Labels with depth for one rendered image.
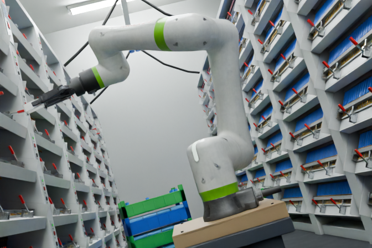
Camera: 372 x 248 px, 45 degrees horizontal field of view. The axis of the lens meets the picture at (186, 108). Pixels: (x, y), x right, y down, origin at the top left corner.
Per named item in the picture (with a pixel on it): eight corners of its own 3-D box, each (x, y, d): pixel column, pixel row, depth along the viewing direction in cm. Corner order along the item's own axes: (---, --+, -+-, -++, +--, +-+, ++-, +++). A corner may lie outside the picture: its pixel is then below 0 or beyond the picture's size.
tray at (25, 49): (40, 65, 265) (44, 43, 268) (6, 25, 206) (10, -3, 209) (6, 62, 264) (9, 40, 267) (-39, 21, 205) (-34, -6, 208)
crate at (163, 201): (178, 202, 227) (174, 187, 229) (186, 200, 208) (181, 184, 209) (121, 219, 219) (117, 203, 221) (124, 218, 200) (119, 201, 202)
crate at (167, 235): (187, 233, 224) (182, 217, 226) (196, 234, 205) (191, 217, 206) (129, 252, 216) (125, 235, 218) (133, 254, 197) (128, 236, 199)
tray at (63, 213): (77, 222, 247) (79, 196, 250) (51, 227, 188) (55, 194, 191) (40, 220, 246) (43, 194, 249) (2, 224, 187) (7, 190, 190)
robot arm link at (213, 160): (251, 186, 144) (233, 130, 147) (226, 196, 132) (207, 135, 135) (220, 194, 152) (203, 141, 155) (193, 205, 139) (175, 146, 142)
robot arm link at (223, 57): (263, 166, 157) (243, 17, 158) (239, 174, 144) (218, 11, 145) (232, 167, 165) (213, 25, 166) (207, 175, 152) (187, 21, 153)
